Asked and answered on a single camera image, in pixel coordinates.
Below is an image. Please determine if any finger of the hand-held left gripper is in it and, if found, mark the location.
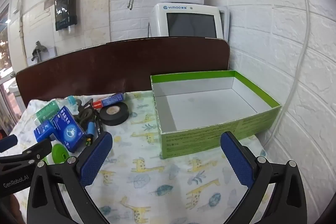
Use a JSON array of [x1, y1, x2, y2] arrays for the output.
[[0, 139, 53, 165], [0, 135, 18, 153]]

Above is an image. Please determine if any metal faucet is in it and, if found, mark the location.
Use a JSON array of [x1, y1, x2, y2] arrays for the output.
[[31, 41, 49, 62]]

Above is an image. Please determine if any green label plastic bottle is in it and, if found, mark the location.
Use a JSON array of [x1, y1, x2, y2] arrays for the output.
[[34, 97, 78, 125]]

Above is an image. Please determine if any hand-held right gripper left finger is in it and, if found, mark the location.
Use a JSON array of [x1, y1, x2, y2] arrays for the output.
[[26, 132, 113, 224]]

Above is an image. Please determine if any giraffe print cloth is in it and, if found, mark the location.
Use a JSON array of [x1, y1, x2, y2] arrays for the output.
[[10, 90, 271, 224]]

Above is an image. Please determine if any green cardboard box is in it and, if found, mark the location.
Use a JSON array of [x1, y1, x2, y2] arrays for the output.
[[150, 70, 282, 159]]

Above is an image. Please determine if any red blue playing card box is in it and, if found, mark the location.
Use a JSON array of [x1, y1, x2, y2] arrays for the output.
[[92, 92, 126, 109]]

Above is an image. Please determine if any small blue box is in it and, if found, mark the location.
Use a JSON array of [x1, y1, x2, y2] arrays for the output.
[[34, 120, 54, 143]]

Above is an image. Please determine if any green white round device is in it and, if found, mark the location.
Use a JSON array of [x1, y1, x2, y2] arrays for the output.
[[42, 143, 69, 165]]

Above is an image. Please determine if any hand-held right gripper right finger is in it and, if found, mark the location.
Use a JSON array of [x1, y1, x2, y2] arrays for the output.
[[220, 131, 307, 224]]

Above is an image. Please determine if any black tape roll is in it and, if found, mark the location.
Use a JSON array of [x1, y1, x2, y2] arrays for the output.
[[99, 103, 130, 127]]

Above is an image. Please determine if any white water purifier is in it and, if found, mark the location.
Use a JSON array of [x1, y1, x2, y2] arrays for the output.
[[150, 3, 230, 42]]

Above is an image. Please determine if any brown wooden headboard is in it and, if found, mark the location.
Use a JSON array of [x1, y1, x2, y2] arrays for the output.
[[16, 36, 231, 106]]

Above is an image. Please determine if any dark wall cup dispenser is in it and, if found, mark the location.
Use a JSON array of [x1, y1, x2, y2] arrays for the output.
[[54, 0, 78, 31]]

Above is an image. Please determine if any dark hair claw clip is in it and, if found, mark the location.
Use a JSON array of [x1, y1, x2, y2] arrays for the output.
[[71, 98, 100, 126]]

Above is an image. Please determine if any glass door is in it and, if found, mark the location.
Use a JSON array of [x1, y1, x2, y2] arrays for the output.
[[0, 2, 19, 132]]

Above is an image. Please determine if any large blue medicine box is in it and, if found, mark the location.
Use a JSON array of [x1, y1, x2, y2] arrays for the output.
[[50, 106, 86, 153]]

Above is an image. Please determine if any black blue pen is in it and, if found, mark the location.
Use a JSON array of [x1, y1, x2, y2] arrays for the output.
[[83, 122, 96, 147]]

